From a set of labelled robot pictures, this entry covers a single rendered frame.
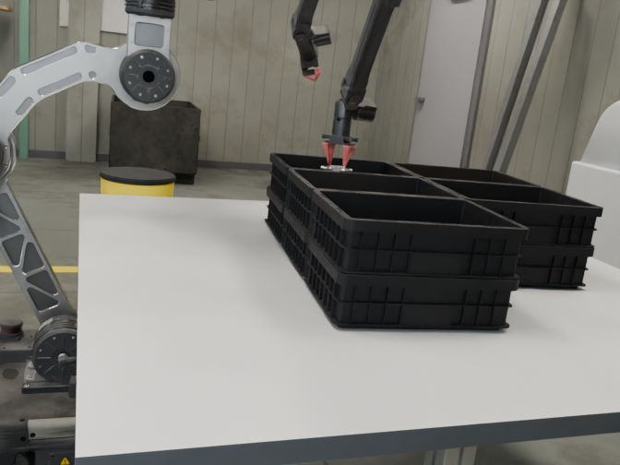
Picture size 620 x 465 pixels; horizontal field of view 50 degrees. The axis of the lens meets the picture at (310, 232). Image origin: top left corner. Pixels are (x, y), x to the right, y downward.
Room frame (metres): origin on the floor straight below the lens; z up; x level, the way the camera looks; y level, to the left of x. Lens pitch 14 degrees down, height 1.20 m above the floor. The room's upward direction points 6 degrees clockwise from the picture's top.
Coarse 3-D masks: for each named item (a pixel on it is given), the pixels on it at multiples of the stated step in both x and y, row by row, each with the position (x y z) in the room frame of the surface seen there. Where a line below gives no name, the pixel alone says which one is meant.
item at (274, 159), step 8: (272, 160) 2.03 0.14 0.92; (280, 160) 1.95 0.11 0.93; (352, 160) 2.16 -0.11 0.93; (360, 160) 2.16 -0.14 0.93; (280, 168) 1.89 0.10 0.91; (288, 168) 1.82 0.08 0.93; (296, 168) 1.82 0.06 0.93; (304, 168) 1.84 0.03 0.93; (400, 168) 2.07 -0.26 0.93; (408, 176) 1.90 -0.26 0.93; (416, 176) 1.92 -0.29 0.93
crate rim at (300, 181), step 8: (288, 176) 1.78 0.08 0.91; (296, 176) 1.69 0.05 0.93; (368, 176) 1.85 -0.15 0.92; (376, 176) 1.86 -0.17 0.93; (384, 176) 1.87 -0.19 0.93; (392, 176) 1.87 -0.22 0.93; (400, 176) 1.89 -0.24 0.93; (296, 184) 1.68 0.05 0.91; (304, 184) 1.59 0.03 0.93; (432, 184) 1.82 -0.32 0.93; (304, 192) 1.58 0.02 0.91; (312, 192) 1.53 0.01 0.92; (368, 192) 1.56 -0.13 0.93; (376, 192) 1.57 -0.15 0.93; (448, 192) 1.70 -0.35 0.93
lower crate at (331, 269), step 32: (320, 256) 1.38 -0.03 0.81; (320, 288) 1.37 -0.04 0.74; (352, 288) 1.25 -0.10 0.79; (384, 288) 1.27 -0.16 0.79; (416, 288) 1.27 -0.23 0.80; (448, 288) 1.29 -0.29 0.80; (480, 288) 1.31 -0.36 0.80; (512, 288) 1.32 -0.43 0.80; (352, 320) 1.25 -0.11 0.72; (384, 320) 1.26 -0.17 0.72; (416, 320) 1.28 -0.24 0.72; (448, 320) 1.30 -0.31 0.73; (480, 320) 1.32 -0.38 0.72
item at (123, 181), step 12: (108, 168) 3.36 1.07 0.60; (120, 168) 3.40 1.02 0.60; (132, 168) 3.44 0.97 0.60; (144, 168) 3.48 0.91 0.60; (108, 180) 3.17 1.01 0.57; (120, 180) 3.14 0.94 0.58; (132, 180) 3.14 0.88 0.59; (144, 180) 3.16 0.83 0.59; (156, 180) 3.19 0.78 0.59; (168, 180) 3.25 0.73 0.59; (108, 192) 3.17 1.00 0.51; (120, 192) 3.14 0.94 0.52; (132, 192) 3.14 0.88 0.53; (144, 192) 3.16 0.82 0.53; (156, 192) 3.19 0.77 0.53; (168, 192) 3.26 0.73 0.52
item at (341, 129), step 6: (336, 120) 2.07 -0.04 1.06; (342, 120) 2.06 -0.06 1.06; (348, 120) 2.07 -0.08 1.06; (336, 126) 2.07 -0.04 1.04; (342, 126) 2.06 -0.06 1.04; (348, 126) 2.07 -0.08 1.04; (336, 132) 2.07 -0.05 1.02; (342, 132) 2.06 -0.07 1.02; (348, 132) 2.07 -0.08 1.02; (348, 138) 2.04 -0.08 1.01; (354, 138) 2.06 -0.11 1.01
